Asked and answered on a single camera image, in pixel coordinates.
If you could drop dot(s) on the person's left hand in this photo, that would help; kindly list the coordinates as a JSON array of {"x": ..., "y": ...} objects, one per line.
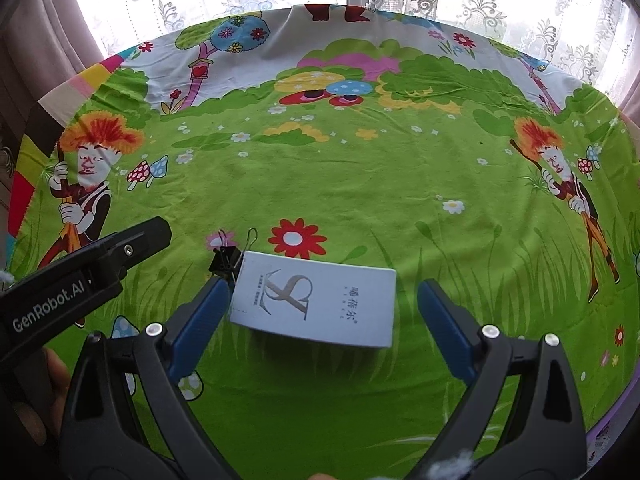
[{"x": 57, "y": 375}]

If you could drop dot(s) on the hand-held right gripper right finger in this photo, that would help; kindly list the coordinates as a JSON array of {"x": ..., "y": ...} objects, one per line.
[{"x": 450, "y": 330}]

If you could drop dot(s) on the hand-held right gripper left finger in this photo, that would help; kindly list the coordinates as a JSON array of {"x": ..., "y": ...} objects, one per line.
[{"x": 200, "y": 320}]

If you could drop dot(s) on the green cartoon printed cloth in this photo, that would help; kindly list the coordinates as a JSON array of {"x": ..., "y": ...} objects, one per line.
[{"x": 350, "y": 185}]

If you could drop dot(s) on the tall white box grey logo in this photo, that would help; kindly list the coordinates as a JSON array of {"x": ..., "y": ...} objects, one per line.
[{"x": 320, "y": 300}]

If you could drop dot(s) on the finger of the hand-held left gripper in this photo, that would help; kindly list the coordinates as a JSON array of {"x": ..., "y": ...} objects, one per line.
[{"x": 140, "y": 240}]

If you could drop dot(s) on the black binder clip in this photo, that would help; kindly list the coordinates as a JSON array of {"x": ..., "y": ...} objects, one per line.
[{"x": 222, "y": 265}]

